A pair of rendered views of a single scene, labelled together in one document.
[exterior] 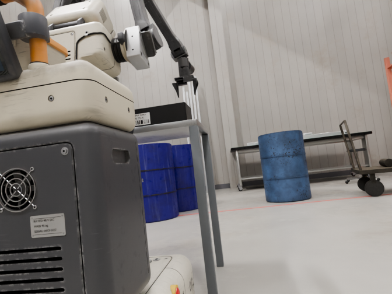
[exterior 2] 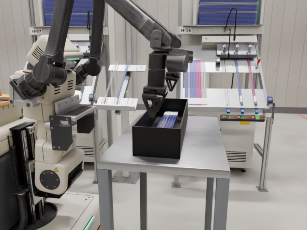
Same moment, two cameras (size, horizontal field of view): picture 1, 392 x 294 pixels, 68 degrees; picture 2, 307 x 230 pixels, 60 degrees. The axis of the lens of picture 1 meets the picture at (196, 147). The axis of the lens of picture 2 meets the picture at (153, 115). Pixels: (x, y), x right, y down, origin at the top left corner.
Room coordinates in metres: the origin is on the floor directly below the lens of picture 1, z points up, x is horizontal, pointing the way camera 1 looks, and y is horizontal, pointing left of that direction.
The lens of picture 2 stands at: (1.52, -0.87, 1.18)
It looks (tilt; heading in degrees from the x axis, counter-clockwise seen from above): 14 degrees down; 91
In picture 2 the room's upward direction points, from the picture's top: straight up
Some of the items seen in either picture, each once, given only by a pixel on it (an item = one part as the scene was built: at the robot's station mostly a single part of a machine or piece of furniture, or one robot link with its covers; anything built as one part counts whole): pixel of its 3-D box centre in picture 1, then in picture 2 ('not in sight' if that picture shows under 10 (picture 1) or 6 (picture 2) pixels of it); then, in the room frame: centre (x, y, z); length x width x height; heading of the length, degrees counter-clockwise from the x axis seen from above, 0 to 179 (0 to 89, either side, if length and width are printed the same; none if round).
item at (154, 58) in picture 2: (184, 64); (159, 61); (1.52, 0.01, 1.14); 0.07 x 0.06 x 0.07; 160
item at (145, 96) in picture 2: (191, 87); (153, 102); (1.50, -0.01, 1.00); 0.07 x 0.07 x 0.09; 80
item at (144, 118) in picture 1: (137, 122); (166, 121); (1.55, 0.30, 0.86); 0.57 x 0.17 x 0.11; 81
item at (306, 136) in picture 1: (296, 158); not in sight; (6.42, -2.18, 0.54); 2.85 x 1.07 x 1.07; 85
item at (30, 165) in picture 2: not in sight; (60, 171); (0.99, 0.45, 0.53); 0.28 x 0.27 x 0.25; 81
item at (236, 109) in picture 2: not in sight; (217, 105); (2.10, 1.67, 0.65); 1.01 x 0.73 x 1.29; 86
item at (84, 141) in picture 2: not in sight; (80, 128); (0.65, 1.96, 0.31); 0.70 x 0.65 x 0.62; 176
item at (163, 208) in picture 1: (165, 179); not in sight; (4.11, 0.47, 0.48); 1.30 x 0.80 x 0.96; 167
